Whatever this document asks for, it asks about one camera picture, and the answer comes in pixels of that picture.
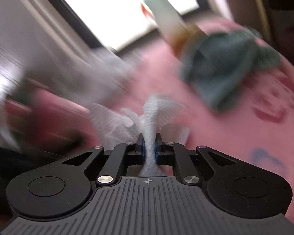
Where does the pink water bottle green lid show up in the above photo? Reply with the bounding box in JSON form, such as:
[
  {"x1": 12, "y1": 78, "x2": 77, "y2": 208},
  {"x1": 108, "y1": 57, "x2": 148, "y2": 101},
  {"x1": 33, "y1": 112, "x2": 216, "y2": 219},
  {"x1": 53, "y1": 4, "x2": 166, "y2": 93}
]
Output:
[{"x1": 4, "y1": 88, "x2": 99, "y2": 153}]

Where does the white paper towel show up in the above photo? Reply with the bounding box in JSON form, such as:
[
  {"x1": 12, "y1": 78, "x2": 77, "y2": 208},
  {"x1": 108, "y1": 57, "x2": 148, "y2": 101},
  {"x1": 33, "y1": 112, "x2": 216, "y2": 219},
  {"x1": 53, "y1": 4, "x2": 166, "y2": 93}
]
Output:
[{"x1": 91, "y1": 94, "x2": 191, "y2": 177}]

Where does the pink printed tablecloth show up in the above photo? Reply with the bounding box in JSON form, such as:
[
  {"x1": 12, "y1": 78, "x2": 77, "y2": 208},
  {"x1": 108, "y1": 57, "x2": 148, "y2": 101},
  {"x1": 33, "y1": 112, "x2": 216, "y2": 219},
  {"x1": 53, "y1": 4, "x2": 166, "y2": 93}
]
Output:
[{"x1": 26, "y1": 16, "x2": 294, "y2": 226}]

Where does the clear plastic bag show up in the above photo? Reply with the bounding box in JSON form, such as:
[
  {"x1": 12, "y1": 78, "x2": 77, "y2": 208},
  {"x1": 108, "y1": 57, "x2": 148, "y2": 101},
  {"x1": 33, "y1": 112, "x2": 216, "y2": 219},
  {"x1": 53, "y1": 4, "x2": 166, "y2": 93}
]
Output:
[{"x1": 35, "y1": 48, "x2": 143, "y2": 107}]

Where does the teal green cloth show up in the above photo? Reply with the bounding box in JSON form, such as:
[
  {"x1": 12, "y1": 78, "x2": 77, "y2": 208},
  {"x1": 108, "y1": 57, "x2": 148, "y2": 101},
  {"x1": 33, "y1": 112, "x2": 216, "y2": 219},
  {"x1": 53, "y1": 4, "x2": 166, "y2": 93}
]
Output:
[{"x1": 180, "y1": 29, "x2": 280, "y2": 112}]

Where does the frosted bottle mint cap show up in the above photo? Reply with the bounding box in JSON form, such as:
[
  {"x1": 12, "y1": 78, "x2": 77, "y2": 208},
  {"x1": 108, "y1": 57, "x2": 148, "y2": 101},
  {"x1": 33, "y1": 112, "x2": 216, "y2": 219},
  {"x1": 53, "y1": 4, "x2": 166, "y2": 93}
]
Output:
[{"x1": 141, "y1": 0, "x2": 206, "y2": 57}]

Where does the dark window frame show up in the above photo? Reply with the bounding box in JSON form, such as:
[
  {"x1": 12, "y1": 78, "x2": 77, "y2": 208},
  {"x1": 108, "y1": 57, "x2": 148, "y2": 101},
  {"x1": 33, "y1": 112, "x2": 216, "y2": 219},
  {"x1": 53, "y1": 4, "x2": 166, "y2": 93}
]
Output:
[{"x1": 48, "y1": 0, "x2": 210, "y2": 54}]

